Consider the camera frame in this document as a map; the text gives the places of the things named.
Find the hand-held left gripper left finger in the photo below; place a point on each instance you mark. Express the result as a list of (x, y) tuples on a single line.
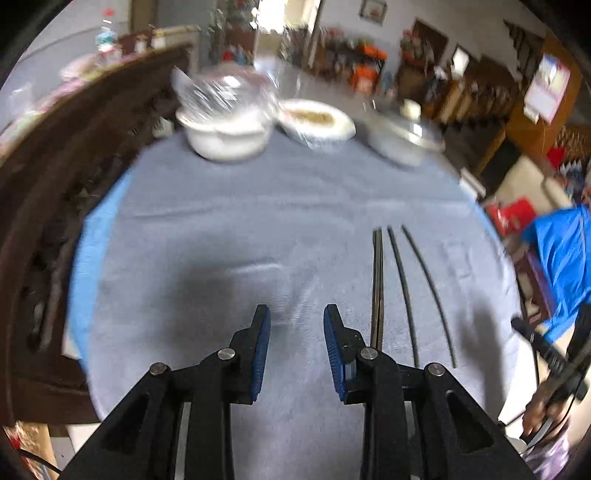
[(262, 355)]

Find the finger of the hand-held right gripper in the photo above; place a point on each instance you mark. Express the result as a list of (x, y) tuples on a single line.
[(538, 341)]

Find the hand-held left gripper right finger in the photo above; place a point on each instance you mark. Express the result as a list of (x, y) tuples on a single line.
[(333, 355)]

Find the person's right forearm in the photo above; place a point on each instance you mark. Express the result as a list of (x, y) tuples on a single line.
[(551, 457)]

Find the person's right hand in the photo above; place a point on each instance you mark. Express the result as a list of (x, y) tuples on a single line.
[(545, 408)]

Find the person's blue shirt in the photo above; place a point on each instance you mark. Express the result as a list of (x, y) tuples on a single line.
[(563, 267)]

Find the red bag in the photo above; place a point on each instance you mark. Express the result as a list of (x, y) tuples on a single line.
[(510, 217)]

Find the grey tablecloth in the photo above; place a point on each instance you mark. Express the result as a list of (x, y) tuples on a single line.
[(231, 221)]

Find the blue table cover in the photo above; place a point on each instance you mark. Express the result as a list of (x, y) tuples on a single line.
[(92, 258)]

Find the patterned bowl with food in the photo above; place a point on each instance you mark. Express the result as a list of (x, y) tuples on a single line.
[(316, 124)]

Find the clear plastic bag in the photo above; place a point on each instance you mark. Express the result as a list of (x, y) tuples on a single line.
[(221, 92)]

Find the dark wooden sideboard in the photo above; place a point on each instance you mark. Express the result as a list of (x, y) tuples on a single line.
[(69, 161)]

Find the orange box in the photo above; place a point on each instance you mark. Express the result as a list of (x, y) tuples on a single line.
[(363, 77)]

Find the red-capped plastic bottle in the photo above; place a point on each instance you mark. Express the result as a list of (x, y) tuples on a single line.
[(106, 39)]

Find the wall calendar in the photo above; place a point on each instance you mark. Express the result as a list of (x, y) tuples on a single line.
[(547, 87)]

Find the framed wall picture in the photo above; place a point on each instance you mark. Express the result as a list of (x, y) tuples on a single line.
[(373, 10)]

